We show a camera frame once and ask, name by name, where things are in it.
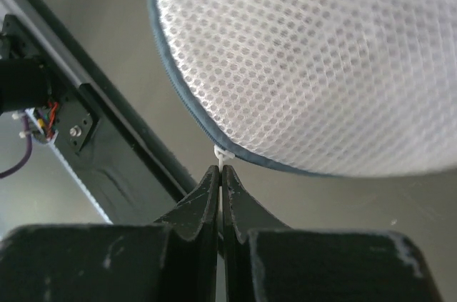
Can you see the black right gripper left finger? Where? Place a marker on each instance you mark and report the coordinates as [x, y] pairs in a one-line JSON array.
[[172, 259]]

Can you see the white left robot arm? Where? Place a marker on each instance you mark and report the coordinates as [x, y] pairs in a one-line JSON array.
[[25, 83]]

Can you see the white mesh laundry bag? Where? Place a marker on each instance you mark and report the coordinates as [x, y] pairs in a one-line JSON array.
[[359, 88]]

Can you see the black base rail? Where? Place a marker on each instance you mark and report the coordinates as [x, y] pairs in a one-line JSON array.
[[116, 158]]

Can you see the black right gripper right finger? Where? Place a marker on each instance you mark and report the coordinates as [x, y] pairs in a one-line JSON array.
[[266, 260]]

